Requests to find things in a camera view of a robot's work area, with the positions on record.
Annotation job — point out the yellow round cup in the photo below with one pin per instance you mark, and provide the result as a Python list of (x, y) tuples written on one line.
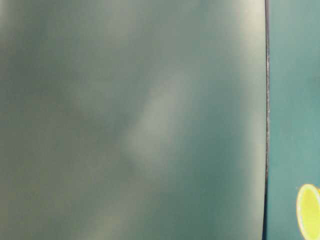
[(308, 211)]

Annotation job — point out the large blurry grey panel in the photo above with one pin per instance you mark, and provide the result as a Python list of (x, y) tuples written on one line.
[(132, 119)]

